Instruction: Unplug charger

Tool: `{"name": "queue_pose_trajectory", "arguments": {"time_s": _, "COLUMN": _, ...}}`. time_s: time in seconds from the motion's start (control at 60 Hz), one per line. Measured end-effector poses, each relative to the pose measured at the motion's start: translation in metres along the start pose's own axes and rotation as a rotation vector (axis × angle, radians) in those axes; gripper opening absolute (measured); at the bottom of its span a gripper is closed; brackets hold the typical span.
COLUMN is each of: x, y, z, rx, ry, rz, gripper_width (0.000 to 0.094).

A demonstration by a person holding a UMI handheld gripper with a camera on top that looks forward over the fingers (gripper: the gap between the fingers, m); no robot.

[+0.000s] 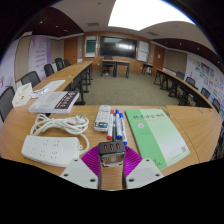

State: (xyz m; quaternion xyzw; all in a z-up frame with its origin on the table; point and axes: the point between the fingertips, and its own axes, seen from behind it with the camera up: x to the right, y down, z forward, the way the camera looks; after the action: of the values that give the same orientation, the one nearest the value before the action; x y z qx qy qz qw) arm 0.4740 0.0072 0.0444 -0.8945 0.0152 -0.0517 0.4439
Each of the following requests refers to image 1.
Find plain white whiteboard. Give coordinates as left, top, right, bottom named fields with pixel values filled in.
left=137, top=40, right=150, bottom=63

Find long wooden conference table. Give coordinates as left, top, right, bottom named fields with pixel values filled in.
left=153, top=68, right=214, bottom=109
left=33, top=60, right=94, bottom=106

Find white power strip cable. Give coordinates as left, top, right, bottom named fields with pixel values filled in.
left=29, top=113, right=91, bottom=156

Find brown wooden door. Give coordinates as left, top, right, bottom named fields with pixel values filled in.
left=63, top=36, right=79, bottom=65
left=152, top=44, right=166, bottom=76

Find wooden lectern desk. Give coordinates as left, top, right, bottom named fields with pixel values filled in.
left=101, top=59, right=131, bottom=79

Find row of black office chairs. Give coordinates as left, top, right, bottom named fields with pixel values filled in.
left=0, top=57, right=72, bottom=123
left=174, top=70, right=224, bottom=161

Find large black wall screen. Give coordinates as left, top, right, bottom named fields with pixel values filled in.
left=99, top=35, right=138, bottom=60

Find white power strip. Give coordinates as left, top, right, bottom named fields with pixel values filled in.
left=20, top=134, right=82, bottom=168

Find bright ceiling light panel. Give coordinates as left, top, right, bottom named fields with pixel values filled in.
left=107, top=0, right=196, bottom=32

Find beige wall board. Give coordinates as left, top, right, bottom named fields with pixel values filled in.
left=163, top=49, right=188, bottom=75

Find colourful wall notice display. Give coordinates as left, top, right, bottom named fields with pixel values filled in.
left=188, top=58, right=224, bottom=111

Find white paper sheets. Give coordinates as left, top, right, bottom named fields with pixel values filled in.
left=41, top=79, right=67, bottom=93

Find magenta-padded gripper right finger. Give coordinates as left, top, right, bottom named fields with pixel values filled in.
left=121, top=145, right=165, bottom=190

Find green booklet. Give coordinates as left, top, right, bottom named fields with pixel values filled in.
left=124, top=108, right=191, bottom=171

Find red whiteboard marker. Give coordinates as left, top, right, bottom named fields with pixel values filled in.
left=106, top=109, right=115, bottom=141

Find black chair at desk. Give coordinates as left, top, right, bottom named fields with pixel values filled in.
left=100, top=55, right=114, bottom=77

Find purple wall banner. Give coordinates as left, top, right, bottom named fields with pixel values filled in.
left=28, top=35, right=53, bottom=81

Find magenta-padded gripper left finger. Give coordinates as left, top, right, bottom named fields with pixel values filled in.
left=59, top=145, right=104, bottom=190

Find white and purple wall poster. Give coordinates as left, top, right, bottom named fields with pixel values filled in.
left=0, top=39, right=19, bottom=96

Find whiteboard with green panel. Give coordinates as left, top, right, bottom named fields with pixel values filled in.
left=84, top=35, right=98, bottom=58

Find small wooden side desk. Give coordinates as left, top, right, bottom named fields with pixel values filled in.
left=141, top=62, right=154, bottom=76

